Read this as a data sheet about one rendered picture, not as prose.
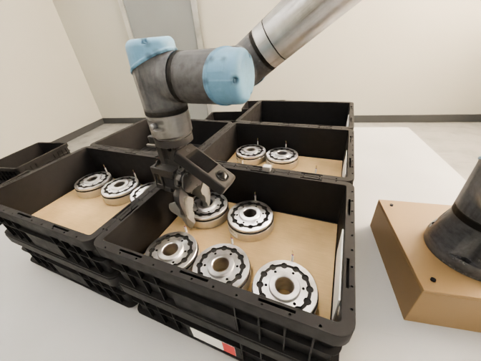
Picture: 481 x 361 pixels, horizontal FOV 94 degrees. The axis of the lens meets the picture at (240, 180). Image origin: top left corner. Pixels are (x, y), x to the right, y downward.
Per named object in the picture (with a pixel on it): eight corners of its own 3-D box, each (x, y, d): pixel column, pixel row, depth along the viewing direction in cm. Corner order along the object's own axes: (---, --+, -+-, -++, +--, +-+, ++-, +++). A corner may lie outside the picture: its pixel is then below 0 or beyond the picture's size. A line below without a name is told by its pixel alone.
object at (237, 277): (256, 252, 42) (256, 250, 42) (237, 304, 34) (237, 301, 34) (208, 240, 45) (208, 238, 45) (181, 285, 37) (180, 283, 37)
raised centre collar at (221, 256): (238, 258, 40) (238, 256, 40) (227, 282, 37) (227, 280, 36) (214, 251, 42) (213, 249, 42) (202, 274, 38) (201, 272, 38)
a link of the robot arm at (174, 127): (197, 106, 41) (165, 121, 35) (201, 130, 43) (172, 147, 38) (166, 104, 44) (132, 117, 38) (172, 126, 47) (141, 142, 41)
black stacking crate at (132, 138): (236, 150, 89) (233, 122, 82) (197, 194, 66) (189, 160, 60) (157, 142, 103) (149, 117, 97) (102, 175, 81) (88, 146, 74)
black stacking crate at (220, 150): (346, 163, 74) (353, 130, 68) (343, 224, 52) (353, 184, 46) (237, 151, 89) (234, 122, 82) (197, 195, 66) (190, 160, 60)
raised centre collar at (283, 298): (303, 278, 36) (303, 276, 36) (296, 308, 33) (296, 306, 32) (273, 269, 38) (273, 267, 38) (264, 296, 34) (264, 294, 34)
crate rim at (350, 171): (352, 136, 69) (353, 128, 68) (352, 191, 47) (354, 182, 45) (234, 127, 83) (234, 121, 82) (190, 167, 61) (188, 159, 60)
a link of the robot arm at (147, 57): (154, 36, 29) (107, 41, 32) (175, 119, 35) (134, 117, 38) (188, 34, 35) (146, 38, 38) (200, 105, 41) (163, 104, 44)
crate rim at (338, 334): (352, 192, 47) (354, 182, 45) (351, 352, 24) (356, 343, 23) (190, 167, 61) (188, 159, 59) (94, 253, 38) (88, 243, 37)
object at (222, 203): (235, 198, 56) (235, 197, 55) (212, 225, 49) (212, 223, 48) (202, 190, 60) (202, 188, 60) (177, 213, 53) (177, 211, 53)
